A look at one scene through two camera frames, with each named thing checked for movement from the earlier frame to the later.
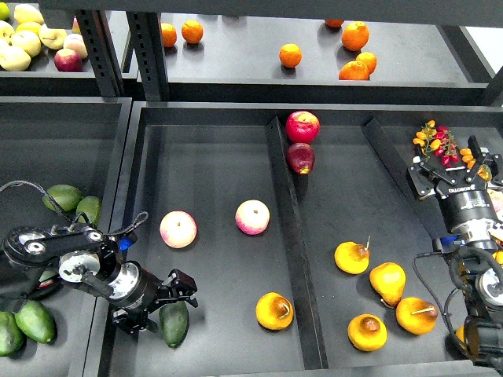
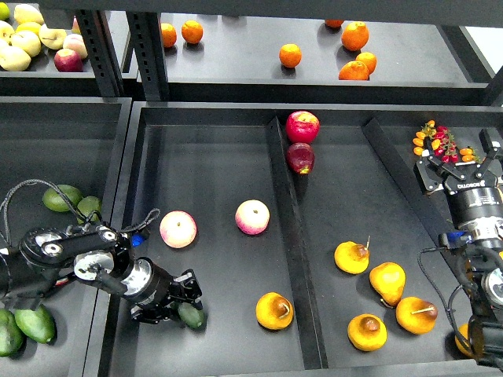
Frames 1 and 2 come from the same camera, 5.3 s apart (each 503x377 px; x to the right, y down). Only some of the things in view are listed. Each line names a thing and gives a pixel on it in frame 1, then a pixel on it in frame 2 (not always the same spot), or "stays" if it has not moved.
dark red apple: [301, 157] stays
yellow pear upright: [388, 280] stays
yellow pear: [273, 311] stays
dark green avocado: [174, 320] → [191, 316]
